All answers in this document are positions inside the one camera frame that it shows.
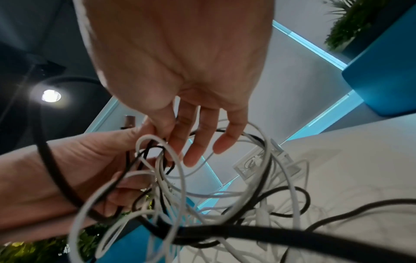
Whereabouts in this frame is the black ceiling spotlight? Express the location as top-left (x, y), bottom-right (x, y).
top-left (40, 88), bottom-right (62, 104)

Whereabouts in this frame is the black USB cable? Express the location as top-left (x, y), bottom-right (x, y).
top-left (125, 129), bottom-right (416, 248)
top-left (28, 75), bottom-right (416, 263)

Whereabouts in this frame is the person's right hand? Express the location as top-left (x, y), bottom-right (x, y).
top-left (72, 0), bottom-right (276, 168)

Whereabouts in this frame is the dark planter box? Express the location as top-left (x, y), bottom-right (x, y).
top-left (341, 15), bottom-right (405, 61)

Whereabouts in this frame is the white roller blind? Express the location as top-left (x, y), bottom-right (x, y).
top-left (84, 97), bottom-right (149, 134)
top-left (182, 25), bottom-right (354, 191)

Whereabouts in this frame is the white mini drawer box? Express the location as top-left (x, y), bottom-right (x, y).
top-left (233, 140), bottom-right (302, 182)

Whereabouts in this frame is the tangle of white cables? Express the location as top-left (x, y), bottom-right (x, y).
top-left (68, 117), bottom-right (313, 263)

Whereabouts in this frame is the person's left hand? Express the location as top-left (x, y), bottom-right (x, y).
top-left (0, 120), bottom-right (170, 245)

